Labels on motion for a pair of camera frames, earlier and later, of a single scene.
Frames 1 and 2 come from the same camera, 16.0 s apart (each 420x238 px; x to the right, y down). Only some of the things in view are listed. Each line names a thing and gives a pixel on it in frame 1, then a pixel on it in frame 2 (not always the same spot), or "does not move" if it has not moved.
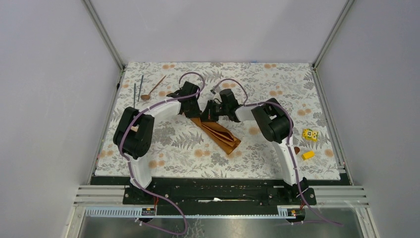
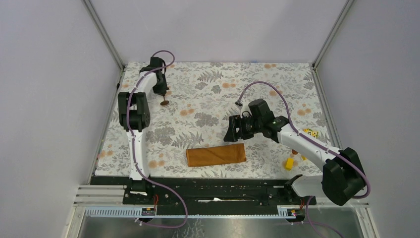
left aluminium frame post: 110,44 does not move
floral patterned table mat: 180,150 does not move
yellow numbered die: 308,134 does not move
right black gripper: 208,114 -> 237,121
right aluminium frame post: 344,11 does not move
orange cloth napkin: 220,135 -> 220,154
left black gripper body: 193,110 -> 161,87
